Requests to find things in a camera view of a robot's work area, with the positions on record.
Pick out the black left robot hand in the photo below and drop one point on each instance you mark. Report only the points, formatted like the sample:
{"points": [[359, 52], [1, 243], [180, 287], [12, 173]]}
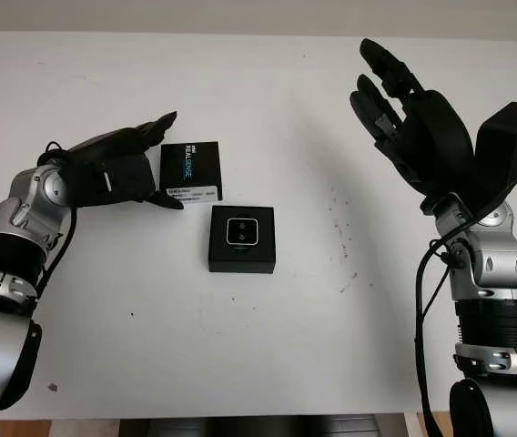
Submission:
{"points": [[117, 141]]}

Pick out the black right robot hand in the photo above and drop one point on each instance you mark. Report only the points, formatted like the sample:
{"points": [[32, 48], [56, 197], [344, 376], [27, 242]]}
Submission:
{"points": [[436, 141]]}

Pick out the black RealSense box lid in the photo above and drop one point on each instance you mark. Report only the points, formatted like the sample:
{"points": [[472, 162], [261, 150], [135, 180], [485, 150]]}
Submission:
{"points": [[190, 166]]}

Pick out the small silver depth camera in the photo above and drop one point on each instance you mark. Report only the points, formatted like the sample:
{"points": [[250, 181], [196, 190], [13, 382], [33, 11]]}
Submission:
{"points": [[242, 231]]}

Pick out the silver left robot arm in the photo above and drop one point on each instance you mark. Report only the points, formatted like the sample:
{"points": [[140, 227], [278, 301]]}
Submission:
{"points": [[8, 236]]}

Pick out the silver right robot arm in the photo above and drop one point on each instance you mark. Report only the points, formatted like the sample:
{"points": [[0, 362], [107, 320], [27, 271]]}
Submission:
{"points": [[490, 291]]}

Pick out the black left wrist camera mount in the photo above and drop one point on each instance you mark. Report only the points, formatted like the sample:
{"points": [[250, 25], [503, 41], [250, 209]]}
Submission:
{"points": [[122, 179]]}

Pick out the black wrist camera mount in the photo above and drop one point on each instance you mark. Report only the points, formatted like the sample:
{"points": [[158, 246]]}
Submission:
{"points": [[122, 179], [504, 150]]}

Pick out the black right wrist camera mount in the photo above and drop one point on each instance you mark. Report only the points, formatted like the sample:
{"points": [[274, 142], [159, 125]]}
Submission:
{"points": [[504, 150]]}

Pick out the black camera box base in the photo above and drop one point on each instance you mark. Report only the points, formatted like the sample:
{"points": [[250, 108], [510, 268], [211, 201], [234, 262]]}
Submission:
{"points": [[240, 261]]}

